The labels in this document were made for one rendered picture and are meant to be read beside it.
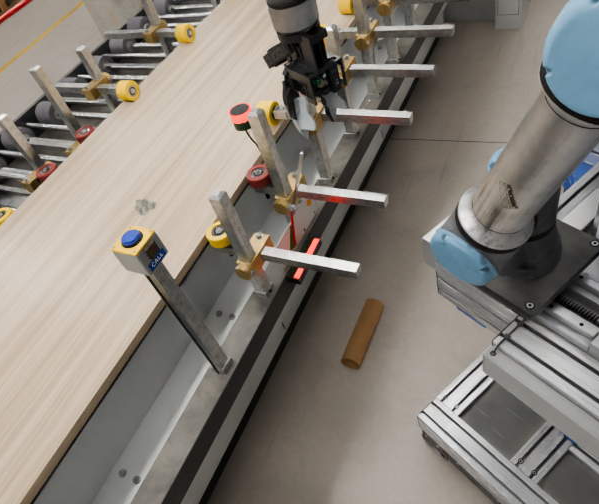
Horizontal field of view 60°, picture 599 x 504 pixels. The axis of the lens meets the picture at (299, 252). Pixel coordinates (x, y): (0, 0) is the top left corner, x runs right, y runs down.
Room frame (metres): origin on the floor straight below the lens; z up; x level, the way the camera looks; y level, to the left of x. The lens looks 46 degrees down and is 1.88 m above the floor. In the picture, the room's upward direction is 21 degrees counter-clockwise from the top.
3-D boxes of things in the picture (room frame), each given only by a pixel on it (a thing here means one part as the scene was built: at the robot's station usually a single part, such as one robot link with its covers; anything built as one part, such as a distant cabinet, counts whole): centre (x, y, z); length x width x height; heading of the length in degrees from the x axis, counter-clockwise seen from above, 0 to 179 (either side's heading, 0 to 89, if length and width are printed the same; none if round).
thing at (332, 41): (1.61, -0.35, 0.89); 0.04 x 0.04 x 0.48; 50
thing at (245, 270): (1.05, 0.12, 0.84); 0.14 x 0.06 x 0.05; 140
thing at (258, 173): (1.32, 0.03, 0.85); 0.08 x 0.08 x 0.11
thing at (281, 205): (1.25, -0.04, 0.85); 0.14 x 0.06 x 0.05; 140
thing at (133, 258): (0.84, 0.31, 1.18); 0.07 x 0.07 x 0.08; 50
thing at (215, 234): (1.13, 0.19, 0.85); 0.08 x 0.08 x 0.11
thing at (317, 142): (1.42, -0.18, 0.93); 0.04 x 0.04 x 0.48; 50
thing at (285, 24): (0.82, -0.13, 1.54); 0.08 x 0.08 x 0.05
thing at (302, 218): (1.19, -0.02, 0.75); 0.26 x 0.01 x 0.10; 140
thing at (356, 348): (1.21, -0.13, 0.04); 0.30 x 0.08 x 0.08; 140
